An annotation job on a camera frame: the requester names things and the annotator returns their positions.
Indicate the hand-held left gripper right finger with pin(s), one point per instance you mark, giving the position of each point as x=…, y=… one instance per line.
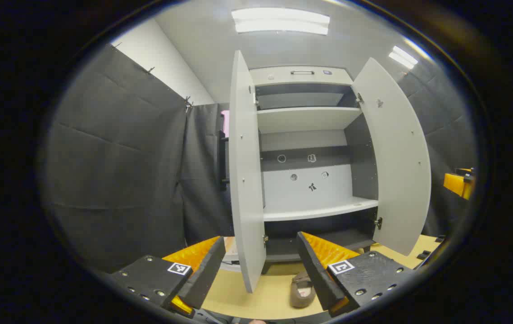
x=317, y=274

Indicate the grey shoe cabinet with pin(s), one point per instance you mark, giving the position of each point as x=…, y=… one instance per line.
x=283, y=189

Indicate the grey cabinet door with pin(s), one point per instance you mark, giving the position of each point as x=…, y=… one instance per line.
x=396, y=157
x=245, y=180

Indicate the large ceiling light panel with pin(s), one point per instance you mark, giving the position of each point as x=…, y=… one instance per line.
x=281, y=21

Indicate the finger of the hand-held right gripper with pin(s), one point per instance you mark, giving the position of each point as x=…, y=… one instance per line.
x=456, y=182

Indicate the white orange cover book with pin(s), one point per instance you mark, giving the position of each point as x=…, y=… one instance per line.
x=230, y=249

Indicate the black backdrop cloth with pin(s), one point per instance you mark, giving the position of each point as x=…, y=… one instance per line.
x=121, y=171

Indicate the brown fuzzy shoe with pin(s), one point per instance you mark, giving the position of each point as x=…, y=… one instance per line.
x=302, y=290

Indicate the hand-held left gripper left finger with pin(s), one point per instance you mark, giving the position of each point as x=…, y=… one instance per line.
x=204, y=274

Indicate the small ceiling light panel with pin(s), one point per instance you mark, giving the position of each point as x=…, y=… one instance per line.
x=403, y=57

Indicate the metal cloth clip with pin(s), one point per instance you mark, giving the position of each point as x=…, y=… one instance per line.
x=188, y=104

